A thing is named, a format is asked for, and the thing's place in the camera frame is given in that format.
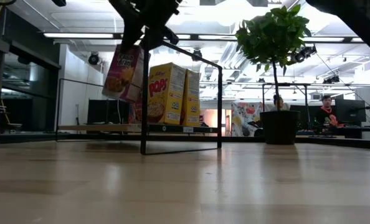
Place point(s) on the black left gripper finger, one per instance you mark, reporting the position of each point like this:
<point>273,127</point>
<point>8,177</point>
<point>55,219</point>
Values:
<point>131,39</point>
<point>155,40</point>

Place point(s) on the purple Raisin Bran cereal box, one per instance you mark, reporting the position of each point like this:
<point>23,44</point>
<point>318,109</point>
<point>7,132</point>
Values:
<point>119,77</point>

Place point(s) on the yellow Corn Pops cereal box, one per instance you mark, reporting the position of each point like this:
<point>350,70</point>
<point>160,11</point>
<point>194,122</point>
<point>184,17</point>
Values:
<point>192,102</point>
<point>164,93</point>

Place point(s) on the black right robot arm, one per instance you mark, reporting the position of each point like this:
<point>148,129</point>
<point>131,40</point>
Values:
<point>359,18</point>

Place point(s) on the black overhead light bar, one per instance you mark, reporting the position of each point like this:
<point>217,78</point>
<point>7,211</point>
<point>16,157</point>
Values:
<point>79,35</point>

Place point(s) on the black computer monitor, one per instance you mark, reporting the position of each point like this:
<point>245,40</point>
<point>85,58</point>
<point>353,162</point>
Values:
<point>97,112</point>
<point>350,110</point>
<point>119,113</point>

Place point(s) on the pink board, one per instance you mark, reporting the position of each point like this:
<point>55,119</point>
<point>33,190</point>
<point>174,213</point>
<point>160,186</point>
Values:
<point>210,119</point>

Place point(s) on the floral print hanging cloth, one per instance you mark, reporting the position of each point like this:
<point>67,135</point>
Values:
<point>244,118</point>

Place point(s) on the person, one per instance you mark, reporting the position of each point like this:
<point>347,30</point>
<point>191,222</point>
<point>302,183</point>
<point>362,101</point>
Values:
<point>280,102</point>
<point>325,115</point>

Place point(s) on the black track spotlight cluster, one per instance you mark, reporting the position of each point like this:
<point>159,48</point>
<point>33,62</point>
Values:
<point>305,53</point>

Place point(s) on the green potted plant black pot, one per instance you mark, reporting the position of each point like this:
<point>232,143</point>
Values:
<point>280,127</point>

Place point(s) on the black aluminium table frame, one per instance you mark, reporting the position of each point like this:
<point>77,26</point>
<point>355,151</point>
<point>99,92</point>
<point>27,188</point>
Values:
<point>32,137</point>

